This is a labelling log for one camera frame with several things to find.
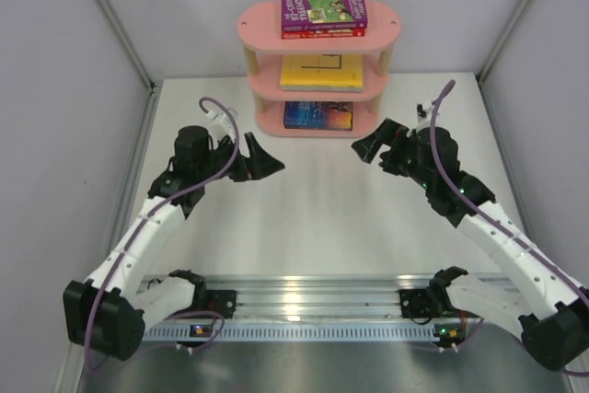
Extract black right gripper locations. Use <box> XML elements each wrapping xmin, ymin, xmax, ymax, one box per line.
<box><xmin>353</xmin><ymin>118</ymin><xmax>435</xmax><ymax>190</ymax></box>

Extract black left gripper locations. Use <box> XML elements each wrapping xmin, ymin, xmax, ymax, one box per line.
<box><xmin>197</xmin><ymin>132</ymin><xmax>283</xmax><ymax>183</ymax></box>

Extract blue Jane Eyre book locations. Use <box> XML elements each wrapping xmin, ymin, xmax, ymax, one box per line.
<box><xmin>283</xmin><ymin>101</ymin><xmax>353</xmax><ymax>132</ymax></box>

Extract yellow Little Prince book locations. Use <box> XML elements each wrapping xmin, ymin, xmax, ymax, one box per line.
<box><xmin>280</xmin><ymin>54</ymin><xmax>364</xmax><ymax>87</ymax></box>

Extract red treehouse book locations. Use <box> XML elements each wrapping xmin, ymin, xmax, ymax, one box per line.
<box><xmin>281</xmin><ymin>29</ymin><xmax>366</xmax><ymax>40</ymax></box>

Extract purple treehouse book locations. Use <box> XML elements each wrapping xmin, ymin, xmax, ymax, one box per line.
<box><xmin>281</xmin><ymin>0</ymin><xmax>368</xmax><ymax>32</ymax></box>

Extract pale green hardcover book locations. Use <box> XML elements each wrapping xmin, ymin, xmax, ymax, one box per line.
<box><xmin>281</xmin><ymin>85</ymin><xmax>364</xmax><ymax>93</ymax></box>

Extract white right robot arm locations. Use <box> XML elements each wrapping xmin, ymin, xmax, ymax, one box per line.
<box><xmin>352</xmin><ymin>119</ymin><xmax>588</xmax><ymax>371</ymax></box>

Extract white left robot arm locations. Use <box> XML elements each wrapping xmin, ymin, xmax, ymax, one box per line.
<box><xmin>63</xmin><ymin>125</ymin><xmax>285</xmax><ymax>361</ymax></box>

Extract pink three-tier shelf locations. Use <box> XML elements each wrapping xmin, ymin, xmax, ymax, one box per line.
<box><xmin>237</xmin><ymin>0</ymin><xmax>401</xmax><ymax>138</ymax></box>

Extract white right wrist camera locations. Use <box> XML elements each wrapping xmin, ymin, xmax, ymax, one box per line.
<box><xmin>414</xmin><ymin>103</ymin><xmax>434</xmax><ymax>132</ymax></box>

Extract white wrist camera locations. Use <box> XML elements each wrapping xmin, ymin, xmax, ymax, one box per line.
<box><xmin>205</xmin><ymin>108</ymin><xmax>238</xmax><ymax>140</ymax></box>
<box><xmin>414</xmin><ymin>103</ymin><xmax>434</xmax><ymax>132</ymax></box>

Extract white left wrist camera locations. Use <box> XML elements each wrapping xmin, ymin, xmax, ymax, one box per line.
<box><xmin>205</xmin><ymin>108</ymin><xmax>238</xmax><ymax>140</ymax></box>

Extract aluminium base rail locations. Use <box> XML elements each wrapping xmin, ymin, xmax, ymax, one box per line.
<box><xmin>73</xmin><ymin>79</ymin><xmax>576</xmax><ymax>348</ymax></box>

